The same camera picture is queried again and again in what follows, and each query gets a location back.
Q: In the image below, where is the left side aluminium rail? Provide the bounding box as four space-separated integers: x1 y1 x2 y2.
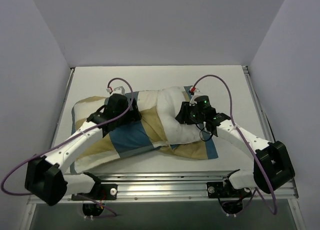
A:
56 67 75 127

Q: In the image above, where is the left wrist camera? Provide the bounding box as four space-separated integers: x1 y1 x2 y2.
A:
106 86 125 96

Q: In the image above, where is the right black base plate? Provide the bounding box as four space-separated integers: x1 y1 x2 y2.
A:
206 181 252 199

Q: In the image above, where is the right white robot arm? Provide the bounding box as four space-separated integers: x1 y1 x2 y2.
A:
176 95 296 197

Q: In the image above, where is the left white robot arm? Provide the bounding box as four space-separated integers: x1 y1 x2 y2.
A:
24 93 141 206

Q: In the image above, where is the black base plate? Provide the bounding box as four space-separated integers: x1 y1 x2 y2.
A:
206 181 252 199
71 183 118 201

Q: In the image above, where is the right side aluminium rail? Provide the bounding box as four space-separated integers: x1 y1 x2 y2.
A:
242 66 292 183

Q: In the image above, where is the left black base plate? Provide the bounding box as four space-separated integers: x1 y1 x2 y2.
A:
71 183 118 201

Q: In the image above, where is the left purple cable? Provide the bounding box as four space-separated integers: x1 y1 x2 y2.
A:
0 77 133 218

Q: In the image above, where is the blue beige checked pillowcase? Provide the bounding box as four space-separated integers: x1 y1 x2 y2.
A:
69 92 218 174

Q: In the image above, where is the black thin wire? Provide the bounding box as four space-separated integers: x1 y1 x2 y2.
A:
198 122 216 142

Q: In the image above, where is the white pillow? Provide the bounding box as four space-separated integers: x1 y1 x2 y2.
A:
136 86 203 145

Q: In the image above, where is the aluminium mounting rail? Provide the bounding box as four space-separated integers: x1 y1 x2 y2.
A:
26 172 300 205

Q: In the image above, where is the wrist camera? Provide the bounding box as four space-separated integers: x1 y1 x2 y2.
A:
106 86 125 96
189 86 204 105

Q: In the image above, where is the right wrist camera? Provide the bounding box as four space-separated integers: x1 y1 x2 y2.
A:
189 86 204 105

